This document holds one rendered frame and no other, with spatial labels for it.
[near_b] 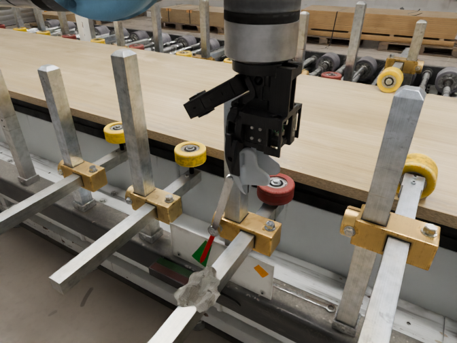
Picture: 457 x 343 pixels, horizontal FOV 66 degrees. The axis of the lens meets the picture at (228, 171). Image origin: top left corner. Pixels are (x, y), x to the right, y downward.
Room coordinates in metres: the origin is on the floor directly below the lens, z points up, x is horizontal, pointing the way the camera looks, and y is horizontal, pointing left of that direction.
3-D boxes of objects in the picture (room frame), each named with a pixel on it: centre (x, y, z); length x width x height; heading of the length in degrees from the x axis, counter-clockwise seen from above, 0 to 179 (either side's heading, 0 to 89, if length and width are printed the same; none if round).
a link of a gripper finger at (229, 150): (0.44, -0.01, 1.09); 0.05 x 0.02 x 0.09; 150
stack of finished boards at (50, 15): (8.74, 3.15, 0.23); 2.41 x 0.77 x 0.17; 154
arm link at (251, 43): (0.45, -0.04, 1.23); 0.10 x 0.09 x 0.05; 150
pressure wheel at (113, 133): (0.91, 0.31, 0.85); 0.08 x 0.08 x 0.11
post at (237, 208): (0.56, -0.02, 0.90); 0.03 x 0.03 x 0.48; 60
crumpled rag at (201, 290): (0.38, 0.04, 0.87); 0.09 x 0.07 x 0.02; 150
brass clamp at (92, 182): (0.80, 0.40, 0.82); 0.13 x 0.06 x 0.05; 60
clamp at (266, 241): (0.55, -0.04, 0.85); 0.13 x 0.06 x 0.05; 60
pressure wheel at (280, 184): (0.62, -0.10, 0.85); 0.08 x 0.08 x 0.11
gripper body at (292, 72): (0.45, -0.05, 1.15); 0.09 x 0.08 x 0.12; 60
